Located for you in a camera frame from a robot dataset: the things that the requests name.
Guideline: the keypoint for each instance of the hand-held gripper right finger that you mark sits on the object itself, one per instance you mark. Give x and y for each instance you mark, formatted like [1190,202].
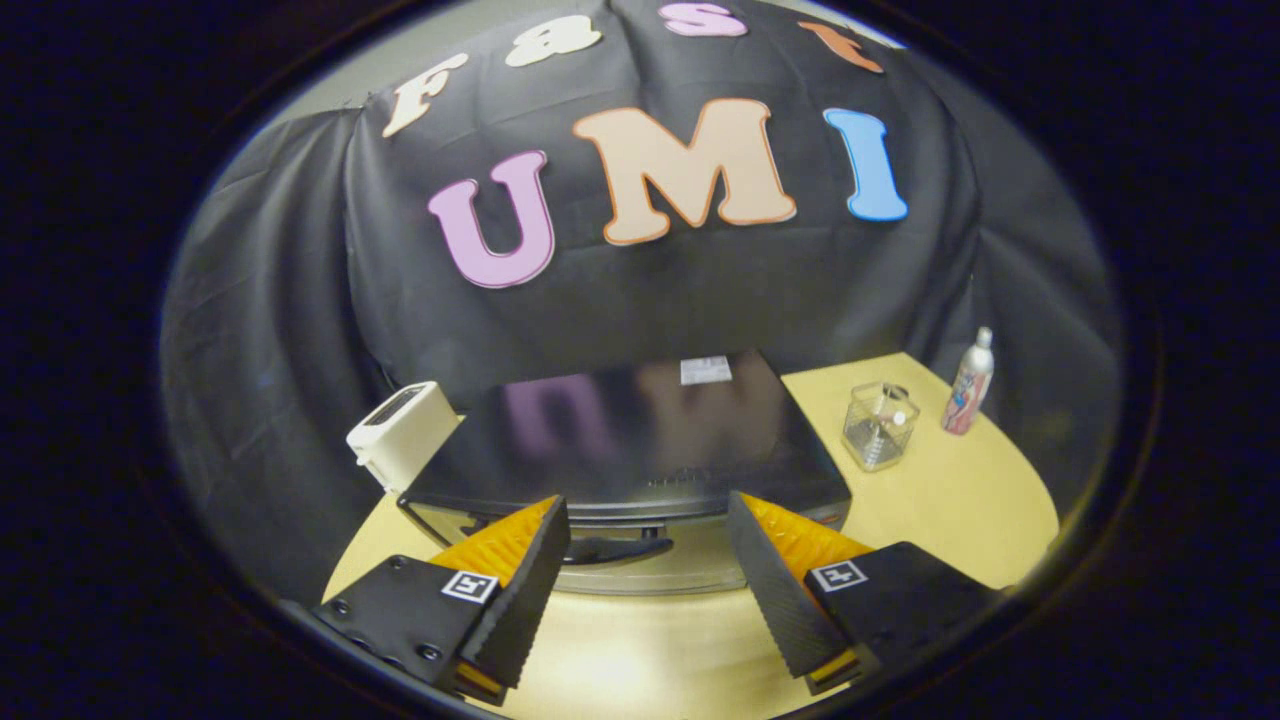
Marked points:
[775,600]

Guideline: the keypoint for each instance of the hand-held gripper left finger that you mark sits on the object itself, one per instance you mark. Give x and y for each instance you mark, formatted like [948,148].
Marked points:
[525,600]

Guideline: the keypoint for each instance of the black toaster oven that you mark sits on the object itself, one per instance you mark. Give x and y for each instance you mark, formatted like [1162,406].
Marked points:
[620,440]

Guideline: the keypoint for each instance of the white bread toaster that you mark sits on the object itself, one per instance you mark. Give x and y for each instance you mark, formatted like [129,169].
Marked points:
[405,435]

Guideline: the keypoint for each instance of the clear glass container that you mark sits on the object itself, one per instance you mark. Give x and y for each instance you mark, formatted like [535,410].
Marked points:
[880,430]

